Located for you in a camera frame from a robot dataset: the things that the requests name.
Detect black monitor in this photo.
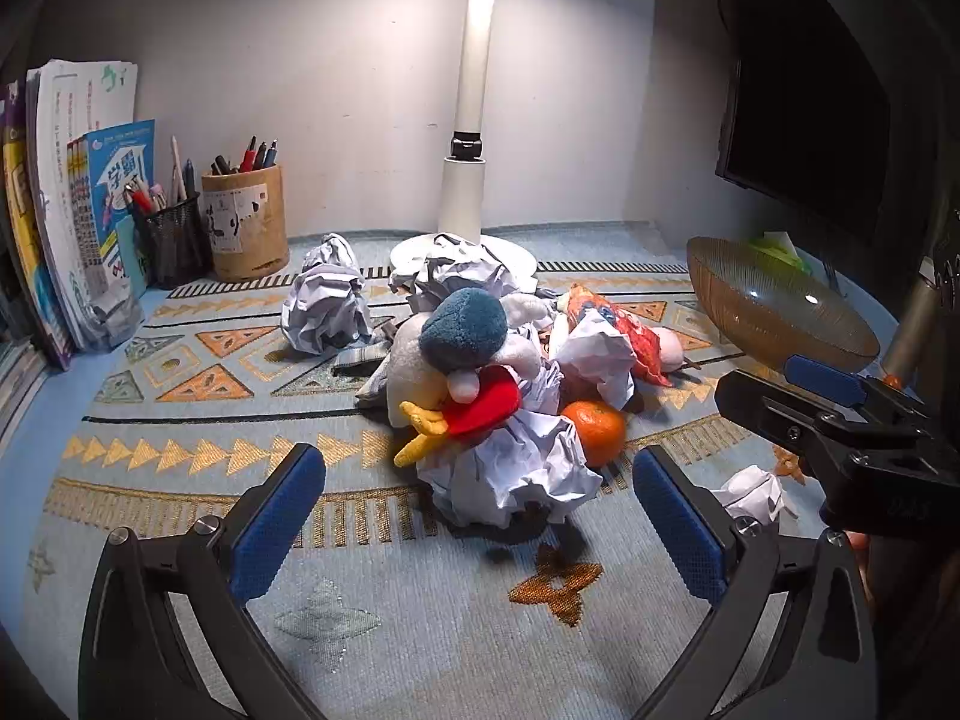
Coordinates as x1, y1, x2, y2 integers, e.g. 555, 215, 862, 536
715, 0, 898, 250

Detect blue patterned desk mat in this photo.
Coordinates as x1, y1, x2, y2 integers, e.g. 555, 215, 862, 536
21, 221, 901, 720

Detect red snack bag plush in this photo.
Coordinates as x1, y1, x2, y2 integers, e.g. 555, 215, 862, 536
562, 283, 677, 389

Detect small crumpled paper ball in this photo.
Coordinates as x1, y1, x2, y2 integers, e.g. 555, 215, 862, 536
711, 465, 797, 527

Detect large three-ball dango plush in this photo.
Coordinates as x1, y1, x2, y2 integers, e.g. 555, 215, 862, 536
643, 325, 702, 374

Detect bunch of pens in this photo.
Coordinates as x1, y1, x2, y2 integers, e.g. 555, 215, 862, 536
210, 136, 281, 175

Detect white desk lamp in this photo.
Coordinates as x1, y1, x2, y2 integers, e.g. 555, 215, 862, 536
388, 0, 538, 293

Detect white duck plush toy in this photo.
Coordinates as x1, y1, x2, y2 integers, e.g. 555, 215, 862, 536
386, 287, 560, 470

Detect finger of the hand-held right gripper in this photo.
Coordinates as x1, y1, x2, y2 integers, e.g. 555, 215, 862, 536
784, 354, 932, 430
715, 370, 857, 467

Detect blue cover workbook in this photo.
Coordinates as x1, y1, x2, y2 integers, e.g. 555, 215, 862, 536
81, 118, 157, 301

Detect bunch of pencils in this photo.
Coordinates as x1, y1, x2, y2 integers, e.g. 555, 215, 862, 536
124, 136, 199, 217

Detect green tissue pack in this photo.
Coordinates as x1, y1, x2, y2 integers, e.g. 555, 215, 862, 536
748, 230, 815, 275

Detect black mesh pen holder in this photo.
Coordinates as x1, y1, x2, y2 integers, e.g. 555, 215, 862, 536
135, 191, 215, 290

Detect amber ribbed glass bowl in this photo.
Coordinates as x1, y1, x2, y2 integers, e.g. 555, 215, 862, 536
686, 236, 881, 374

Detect brown cardboard pen holder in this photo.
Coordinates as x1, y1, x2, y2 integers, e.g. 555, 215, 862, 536
201, 163, 290, 282

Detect clear plastic packet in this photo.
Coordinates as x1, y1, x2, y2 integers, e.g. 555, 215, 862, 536
79, 289, 147, 352

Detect orange mandarin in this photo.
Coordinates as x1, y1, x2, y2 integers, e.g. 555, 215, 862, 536
560, 399, 628, 470

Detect purple and yellow book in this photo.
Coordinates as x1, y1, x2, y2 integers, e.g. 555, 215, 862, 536
0, 79, 72, 370

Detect white paper ball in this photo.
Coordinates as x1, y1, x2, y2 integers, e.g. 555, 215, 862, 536
280, 262, 376, 355
546, 311, 640, 415
416, 412, 605, 531
302, 232, 362, 272
409, 236, 542, 316

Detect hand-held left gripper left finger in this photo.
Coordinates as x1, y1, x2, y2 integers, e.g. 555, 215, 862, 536
79, 442, 328, 720

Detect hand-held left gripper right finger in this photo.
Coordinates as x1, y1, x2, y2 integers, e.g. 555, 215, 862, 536
634, 444, 879, 720

